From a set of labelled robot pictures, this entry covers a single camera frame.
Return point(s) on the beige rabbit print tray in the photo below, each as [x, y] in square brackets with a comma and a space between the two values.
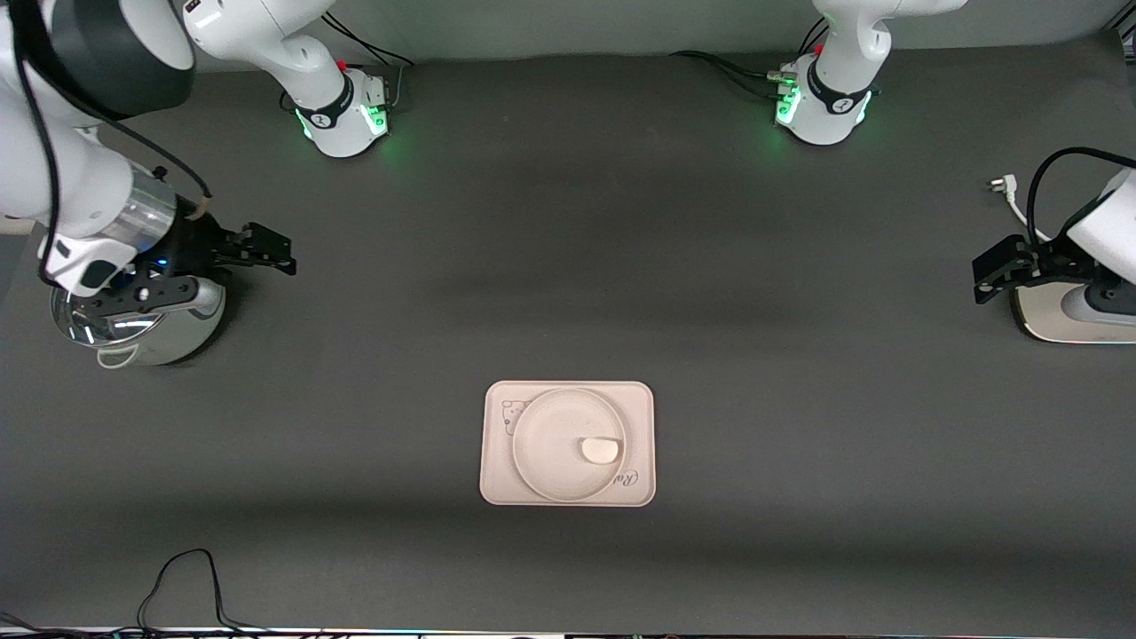
[497, 484]

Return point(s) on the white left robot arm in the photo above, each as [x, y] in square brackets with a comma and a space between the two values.
[843, 106]

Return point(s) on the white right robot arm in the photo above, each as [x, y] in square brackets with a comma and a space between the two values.
[266, 27]

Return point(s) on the small white bun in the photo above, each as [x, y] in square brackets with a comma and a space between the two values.
[600, 451]

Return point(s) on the round beige plate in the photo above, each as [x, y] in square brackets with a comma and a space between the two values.
[555, 444]

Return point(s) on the white toaster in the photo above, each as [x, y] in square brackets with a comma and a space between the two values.
[1038, 324]

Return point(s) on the glass pot lid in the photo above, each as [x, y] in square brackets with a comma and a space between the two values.
[115, 334]

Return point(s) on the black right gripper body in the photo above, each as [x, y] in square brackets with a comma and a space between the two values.
[197, 241]

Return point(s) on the dark grey table mat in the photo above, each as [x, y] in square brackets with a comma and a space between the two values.
[799, 532]

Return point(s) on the pale green electric pot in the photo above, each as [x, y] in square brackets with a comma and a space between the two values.
[191, 339]

